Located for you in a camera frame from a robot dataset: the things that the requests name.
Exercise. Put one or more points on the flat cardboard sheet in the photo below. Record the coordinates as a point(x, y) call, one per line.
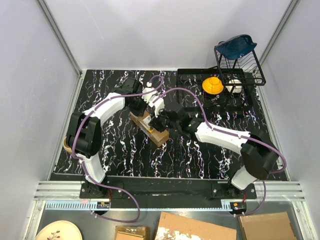
point(176, 227)

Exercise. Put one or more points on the patterned ceramic plate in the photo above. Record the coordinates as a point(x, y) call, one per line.
point(60, 230)

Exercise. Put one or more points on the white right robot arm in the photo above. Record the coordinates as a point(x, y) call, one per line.
point(255, 148)

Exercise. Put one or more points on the white small cup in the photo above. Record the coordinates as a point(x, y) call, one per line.
point(234, 86)

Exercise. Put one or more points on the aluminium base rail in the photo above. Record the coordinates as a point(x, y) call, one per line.
point(149, 193)

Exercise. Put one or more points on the black drain tray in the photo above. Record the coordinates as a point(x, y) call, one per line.
point(192, 79)

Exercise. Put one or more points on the black wire dish rack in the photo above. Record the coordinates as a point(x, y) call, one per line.
point(245, 71)

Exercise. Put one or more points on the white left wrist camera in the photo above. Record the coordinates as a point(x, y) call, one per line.
point(148, 93)

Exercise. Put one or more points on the beige ceramic mug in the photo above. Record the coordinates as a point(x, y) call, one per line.
point(66, 147)

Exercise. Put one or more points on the small cardboard box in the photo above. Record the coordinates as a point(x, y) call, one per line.
point(123, 232)

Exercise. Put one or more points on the brown cardboard express box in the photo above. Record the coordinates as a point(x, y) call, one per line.
point(143, 122)

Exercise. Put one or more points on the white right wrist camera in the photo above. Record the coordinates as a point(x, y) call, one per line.
point(157, 104)

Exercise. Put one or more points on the yellow plastic cup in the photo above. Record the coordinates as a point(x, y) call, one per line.
point(212, 85)

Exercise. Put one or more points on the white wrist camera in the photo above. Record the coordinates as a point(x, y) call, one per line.
point(157, 104)
point(148, 93)

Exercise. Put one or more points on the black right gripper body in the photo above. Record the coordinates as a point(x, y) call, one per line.
point(162, 122)

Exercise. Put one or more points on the cardboard box at corner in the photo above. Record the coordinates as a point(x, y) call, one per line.
point(269, 226)

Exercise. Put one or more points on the blue bowl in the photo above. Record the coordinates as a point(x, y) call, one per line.
point(237, 47)

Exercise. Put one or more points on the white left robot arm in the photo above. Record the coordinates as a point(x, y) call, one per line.
point(84, 133)

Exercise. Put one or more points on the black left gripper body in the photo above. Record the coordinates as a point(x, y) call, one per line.
point(139, 105)

